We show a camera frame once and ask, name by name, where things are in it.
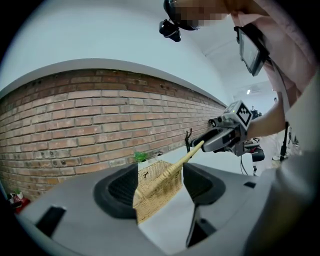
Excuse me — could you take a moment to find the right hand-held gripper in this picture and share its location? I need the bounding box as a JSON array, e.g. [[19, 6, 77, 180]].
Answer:
[[191, 99, 253, 157]]

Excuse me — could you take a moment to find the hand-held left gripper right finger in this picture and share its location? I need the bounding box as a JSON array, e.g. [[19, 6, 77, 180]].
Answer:
[[179, 162, 273, 256]]

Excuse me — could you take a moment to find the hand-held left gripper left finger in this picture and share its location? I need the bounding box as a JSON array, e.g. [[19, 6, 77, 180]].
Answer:
[[16, 163, 176, 256]]

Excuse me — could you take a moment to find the woven wicker organizer basket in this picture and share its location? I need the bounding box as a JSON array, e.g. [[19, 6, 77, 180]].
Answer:
[[132, 128, 206, 225]]

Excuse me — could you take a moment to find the person's right forearm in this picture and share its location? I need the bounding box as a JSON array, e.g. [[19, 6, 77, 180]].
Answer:
[[246, 99, 291, 141]]

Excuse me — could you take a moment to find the red box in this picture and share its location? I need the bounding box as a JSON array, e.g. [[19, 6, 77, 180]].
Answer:
[[7, 192, 31, 215]]

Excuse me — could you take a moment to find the green potted plant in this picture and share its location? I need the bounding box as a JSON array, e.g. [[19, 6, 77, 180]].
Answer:
[[133, 151, 150, 171]]

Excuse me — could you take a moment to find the black wrist-mounted screen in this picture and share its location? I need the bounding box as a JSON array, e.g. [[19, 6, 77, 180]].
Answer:
[[233, 24, 271, 77]]

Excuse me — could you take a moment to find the person's pink shirt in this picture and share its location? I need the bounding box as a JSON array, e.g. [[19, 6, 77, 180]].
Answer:
[[229, 0, 316, 107]]

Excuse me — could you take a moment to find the person's head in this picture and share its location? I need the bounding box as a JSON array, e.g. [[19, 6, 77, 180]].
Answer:
[[173, 0, 241, 29]]

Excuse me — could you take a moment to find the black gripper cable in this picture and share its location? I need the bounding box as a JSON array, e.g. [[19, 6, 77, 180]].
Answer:
[[239, 154, 250, 176]]

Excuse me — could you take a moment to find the black head-mounted camera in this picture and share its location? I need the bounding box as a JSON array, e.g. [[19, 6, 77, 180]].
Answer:
[[158, 0, 201, 43]]

